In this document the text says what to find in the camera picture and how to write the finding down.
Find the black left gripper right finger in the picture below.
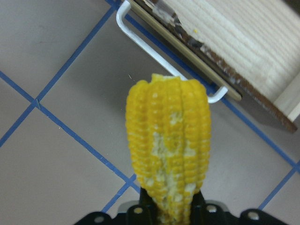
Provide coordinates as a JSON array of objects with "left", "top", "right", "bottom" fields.
[{"left": 190, "top": 192, "right": 232, "bottom": 225}]

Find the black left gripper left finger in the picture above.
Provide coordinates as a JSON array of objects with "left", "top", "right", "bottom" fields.
[{"left": 125, "top": 188, "right": 158, "bottom": 225}]

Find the yellow toy corn cob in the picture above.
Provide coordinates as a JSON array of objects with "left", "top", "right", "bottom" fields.
[{"left": 126, "top": 74, "right": 211, "bottom": 225}]

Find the wooden drawer with white handle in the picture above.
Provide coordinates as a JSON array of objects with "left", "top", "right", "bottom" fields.
[{"left": 116, "top": 0, "right": 300, "bottom": 133}]

